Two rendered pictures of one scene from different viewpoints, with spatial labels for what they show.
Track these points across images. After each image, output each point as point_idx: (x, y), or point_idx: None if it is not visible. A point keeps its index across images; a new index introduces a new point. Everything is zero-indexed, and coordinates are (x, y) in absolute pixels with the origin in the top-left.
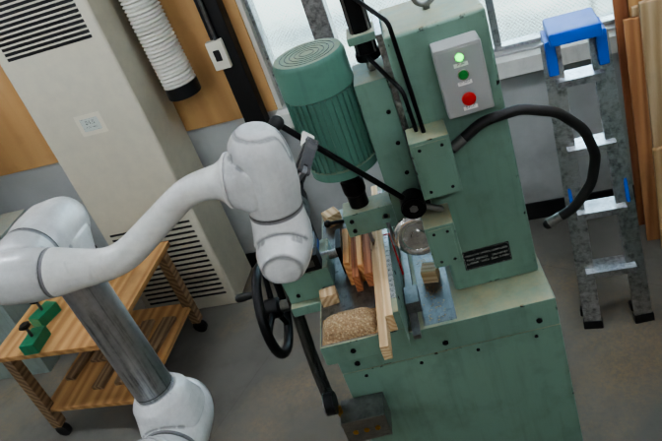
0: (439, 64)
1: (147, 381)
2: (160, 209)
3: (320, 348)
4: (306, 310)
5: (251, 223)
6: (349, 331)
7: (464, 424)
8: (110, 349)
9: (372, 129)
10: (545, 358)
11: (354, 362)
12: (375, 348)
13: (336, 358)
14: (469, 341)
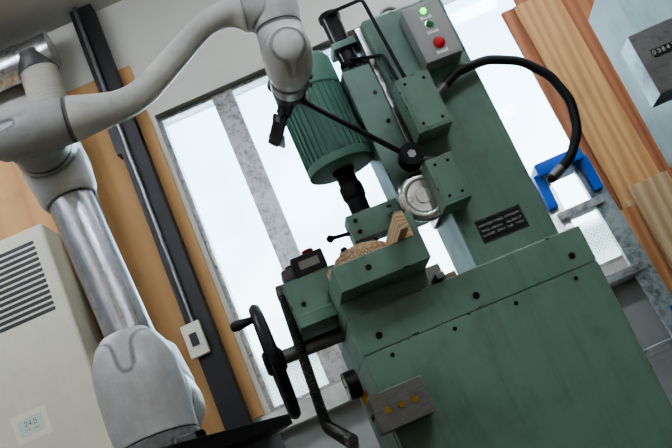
0: (408, 18)
1: (133, 314)
2: (181, 31)
3: (332, 268)
4: (314, 317)
5: (259, 35)
6: (361, 248)
7: (532, 434)
8: (98, 269)
9: (363, 109)
10: (597, 312)
11: (375, 335)
12: (393, 263)
13: (351, 281)
14: (502, 291)
